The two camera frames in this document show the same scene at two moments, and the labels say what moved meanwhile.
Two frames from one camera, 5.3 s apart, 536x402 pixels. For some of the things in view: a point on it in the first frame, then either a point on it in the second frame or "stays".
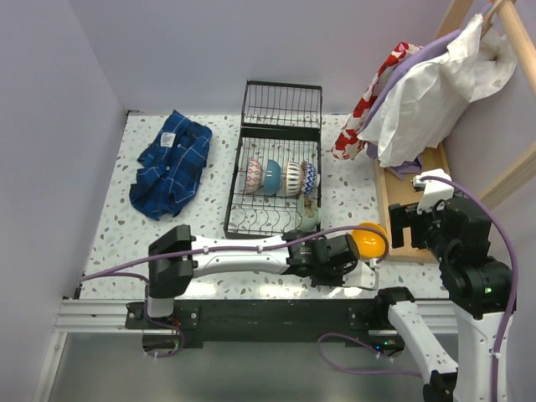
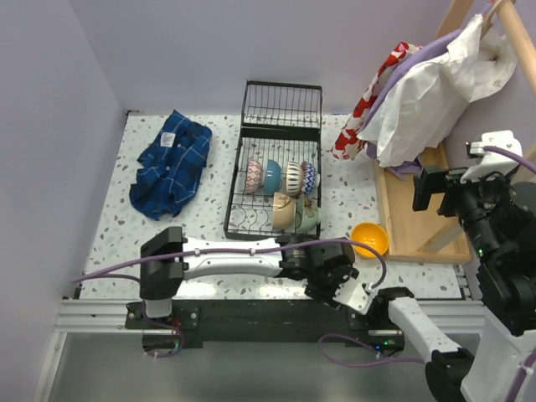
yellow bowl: (370, 244) stays
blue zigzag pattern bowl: (311, 179) stays
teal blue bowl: (273, 180) stays
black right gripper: (401, 215) → (427, 181)
